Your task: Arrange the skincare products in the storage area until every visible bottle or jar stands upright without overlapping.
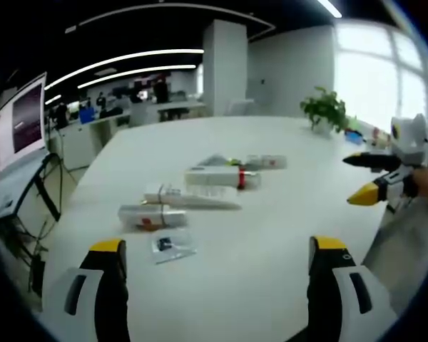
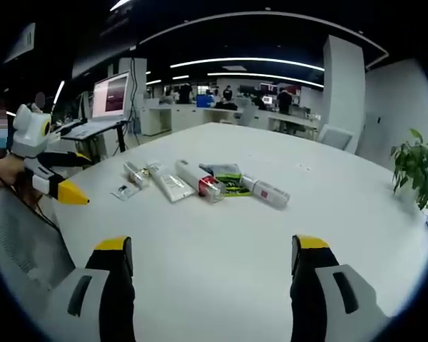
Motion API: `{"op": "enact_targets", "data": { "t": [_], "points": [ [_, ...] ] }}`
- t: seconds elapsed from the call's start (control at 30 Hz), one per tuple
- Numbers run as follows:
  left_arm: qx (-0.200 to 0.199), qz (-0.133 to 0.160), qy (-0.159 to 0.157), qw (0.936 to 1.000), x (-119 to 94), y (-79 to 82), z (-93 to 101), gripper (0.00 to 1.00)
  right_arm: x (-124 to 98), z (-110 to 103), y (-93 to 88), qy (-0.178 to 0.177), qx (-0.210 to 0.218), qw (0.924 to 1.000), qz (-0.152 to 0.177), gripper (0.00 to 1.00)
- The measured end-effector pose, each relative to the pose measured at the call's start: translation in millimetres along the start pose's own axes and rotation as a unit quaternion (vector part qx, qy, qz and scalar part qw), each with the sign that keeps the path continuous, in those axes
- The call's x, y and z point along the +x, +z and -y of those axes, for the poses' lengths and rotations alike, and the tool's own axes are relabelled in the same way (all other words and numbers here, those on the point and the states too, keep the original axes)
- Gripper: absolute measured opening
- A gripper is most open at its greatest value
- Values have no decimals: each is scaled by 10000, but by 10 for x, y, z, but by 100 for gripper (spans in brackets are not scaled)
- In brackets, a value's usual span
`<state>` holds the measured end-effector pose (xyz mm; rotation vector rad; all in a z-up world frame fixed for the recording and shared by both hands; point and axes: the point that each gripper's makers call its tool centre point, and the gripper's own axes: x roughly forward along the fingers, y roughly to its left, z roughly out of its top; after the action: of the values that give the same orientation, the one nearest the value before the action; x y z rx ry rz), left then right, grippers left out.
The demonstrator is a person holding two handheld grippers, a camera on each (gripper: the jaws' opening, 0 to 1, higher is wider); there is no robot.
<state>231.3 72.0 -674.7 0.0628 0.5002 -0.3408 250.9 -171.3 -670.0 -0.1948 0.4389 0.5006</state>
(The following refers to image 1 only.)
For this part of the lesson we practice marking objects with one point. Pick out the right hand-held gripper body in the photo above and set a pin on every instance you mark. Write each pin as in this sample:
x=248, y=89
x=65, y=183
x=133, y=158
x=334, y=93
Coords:
x=410, y=140

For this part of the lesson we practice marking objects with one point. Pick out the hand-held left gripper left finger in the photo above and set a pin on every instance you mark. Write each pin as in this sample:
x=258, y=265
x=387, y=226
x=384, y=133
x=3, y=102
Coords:
x=87, y=306

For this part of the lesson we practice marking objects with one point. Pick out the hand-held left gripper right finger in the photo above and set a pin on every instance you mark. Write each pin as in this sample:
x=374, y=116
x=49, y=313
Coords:
x=337, y=303

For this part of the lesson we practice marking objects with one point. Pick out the clear skincare packet red label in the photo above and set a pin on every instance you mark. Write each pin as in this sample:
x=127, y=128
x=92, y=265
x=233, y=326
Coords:
x=269, y=162

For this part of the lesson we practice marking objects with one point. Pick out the small clear skincare sachet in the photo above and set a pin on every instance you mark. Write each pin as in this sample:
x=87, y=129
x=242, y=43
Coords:
x=173, y=246

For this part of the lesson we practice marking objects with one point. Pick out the white skincare box red print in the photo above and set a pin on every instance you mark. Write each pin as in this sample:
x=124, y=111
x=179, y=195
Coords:
x=146, y=215

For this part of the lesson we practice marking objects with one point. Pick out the small clear skincare bottle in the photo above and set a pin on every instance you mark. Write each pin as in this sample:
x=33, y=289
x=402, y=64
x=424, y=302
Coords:
x=169, y=189

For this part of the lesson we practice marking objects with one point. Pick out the long white skincare tube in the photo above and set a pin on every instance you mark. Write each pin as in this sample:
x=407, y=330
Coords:
x=196, y=202

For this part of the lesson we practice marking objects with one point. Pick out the grey skincare packet green cap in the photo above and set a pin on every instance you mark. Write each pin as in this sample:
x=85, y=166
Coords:
x=217, y=161

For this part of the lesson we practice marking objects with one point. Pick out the white skincare box red band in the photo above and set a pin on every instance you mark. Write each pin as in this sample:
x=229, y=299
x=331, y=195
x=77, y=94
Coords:
x=217, y=177

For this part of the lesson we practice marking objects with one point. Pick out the clear skincare jar pack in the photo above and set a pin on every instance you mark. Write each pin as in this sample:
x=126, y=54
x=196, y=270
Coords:
x=208, y=191

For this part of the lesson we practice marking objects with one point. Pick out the blue storage bin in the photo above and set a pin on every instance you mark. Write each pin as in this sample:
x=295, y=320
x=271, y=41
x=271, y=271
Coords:
x=86, y=115

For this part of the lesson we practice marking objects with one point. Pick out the small red and white items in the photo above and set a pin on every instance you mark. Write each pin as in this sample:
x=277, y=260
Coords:
x=379, y=137

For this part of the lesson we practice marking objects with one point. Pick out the blue box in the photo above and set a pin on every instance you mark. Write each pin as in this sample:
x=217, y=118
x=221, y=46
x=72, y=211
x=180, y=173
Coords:
x=353, y=136

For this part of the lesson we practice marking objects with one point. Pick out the green potted plant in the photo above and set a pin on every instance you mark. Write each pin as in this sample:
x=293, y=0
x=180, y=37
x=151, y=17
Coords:
x=324, y=108

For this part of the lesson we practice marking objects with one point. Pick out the grey side desk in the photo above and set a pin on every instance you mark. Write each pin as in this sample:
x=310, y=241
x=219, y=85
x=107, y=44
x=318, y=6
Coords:
x=10, y=185

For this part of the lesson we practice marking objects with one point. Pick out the computer monitor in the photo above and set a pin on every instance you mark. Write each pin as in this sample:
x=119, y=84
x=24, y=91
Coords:
x=21, y=121

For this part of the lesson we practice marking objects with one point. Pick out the long ceiling light strip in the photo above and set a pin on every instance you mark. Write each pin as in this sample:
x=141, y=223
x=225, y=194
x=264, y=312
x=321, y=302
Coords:
x=135, y=74
x=125, y=62

